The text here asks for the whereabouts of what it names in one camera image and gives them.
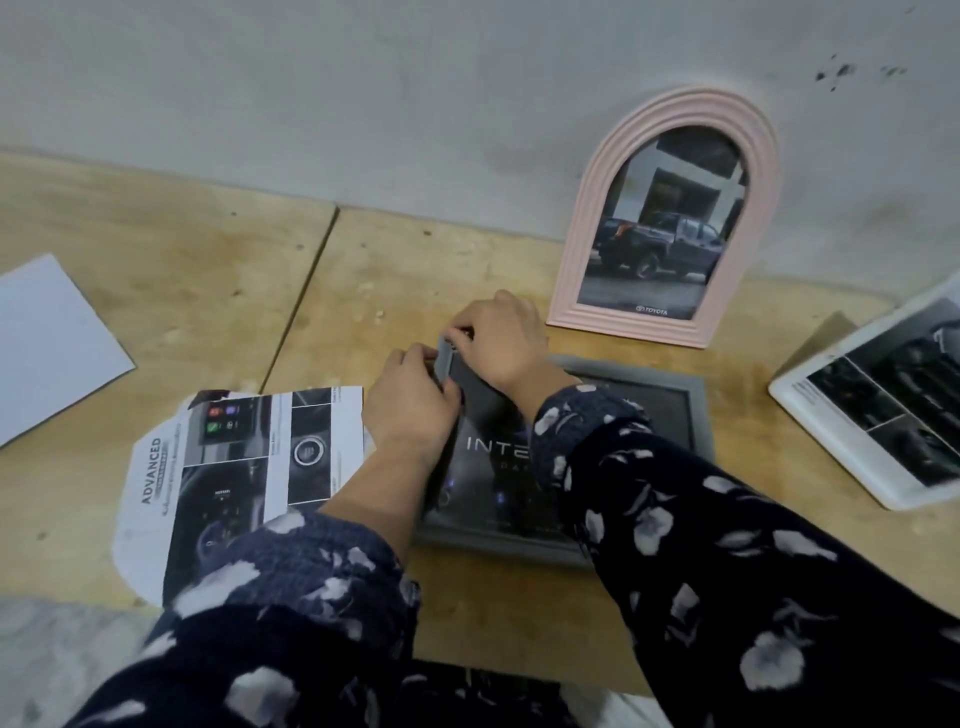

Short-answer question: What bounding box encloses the person's left hand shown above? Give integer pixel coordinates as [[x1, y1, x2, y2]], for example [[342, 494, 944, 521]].
[[362, 343, 463, 472]]

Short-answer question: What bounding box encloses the person's right hand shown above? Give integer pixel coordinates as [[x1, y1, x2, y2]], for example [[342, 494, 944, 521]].
[[442, 290, 573, 404]]

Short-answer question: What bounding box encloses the arched car dashboard print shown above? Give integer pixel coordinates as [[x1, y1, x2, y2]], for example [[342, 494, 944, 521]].
[[112, 386, 369, 609]]

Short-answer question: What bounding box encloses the grey picture frame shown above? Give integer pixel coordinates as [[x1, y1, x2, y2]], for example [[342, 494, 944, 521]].
[[416, 337, 715, 569]]

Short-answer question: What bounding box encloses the pink arched picture frame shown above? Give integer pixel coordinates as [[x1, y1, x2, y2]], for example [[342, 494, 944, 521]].
[[547, 86, 781, 350]]

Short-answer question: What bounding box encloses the white picture frame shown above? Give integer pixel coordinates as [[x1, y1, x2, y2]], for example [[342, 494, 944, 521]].
[[768, 273, 960, 511]]

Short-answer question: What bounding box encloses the white logo print sheet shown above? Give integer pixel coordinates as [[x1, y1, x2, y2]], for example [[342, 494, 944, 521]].
[[0, 253, 138, 449]]

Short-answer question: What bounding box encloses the person's left forearm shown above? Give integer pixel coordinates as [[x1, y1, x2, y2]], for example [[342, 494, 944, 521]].
[[63, 440, 451, 728]]

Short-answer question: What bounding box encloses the person's right forearm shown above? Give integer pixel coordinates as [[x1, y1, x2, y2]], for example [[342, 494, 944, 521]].
[[517, 371, 960, 728]]

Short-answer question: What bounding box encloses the person's dark floral dress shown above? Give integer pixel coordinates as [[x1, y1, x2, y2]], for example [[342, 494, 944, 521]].
[[389, 659, 586, 728]]

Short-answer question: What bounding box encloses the black car brochure print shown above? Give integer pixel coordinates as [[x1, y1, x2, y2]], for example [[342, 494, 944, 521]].
[[806, 299, 960, 489]]

